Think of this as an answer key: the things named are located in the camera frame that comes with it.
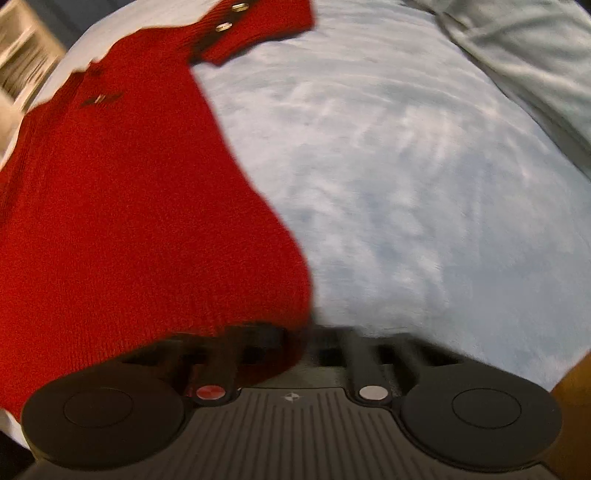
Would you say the grey cloth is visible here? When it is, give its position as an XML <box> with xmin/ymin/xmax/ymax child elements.
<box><xmin>406</xmin><ymin>0</ymin><xmax>591</xmax><ymax>182</ymax></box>

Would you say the white compartment shelf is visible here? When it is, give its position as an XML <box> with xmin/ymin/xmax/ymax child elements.
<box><xmin>0</xmin><ymin>0</ymin><xmax>66</xmax><ymax>155</ymax></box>

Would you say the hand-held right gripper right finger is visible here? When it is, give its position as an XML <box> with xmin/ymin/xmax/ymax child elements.
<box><xmin>318</xmin><ymin>327</ymin><xmax>465</xmax><ymax>403</ymax></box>

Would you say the dark blue curtain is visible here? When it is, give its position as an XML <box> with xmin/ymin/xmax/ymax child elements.
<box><xmin>39</xmin><ymin>0</ymin><xmax>109</xmax><ymax>47</ymax></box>

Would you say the light blue fleece blanket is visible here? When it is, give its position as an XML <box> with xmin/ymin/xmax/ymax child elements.
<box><xmin>0</xmin><ymin>0</ymin><xmax>591</xmax><ymax>455</ymax></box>

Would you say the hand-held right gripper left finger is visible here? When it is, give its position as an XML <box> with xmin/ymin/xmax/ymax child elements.
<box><xmin>124</xmin><ymin>323</ymin><xmax>285</xmax><ymax>408</ymax></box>

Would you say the red knit sweater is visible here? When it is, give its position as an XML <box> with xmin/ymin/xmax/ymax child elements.
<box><xmin>0</xmin><ymin>0</ymin><xmax>317</xmax><ymax>418</ymax></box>

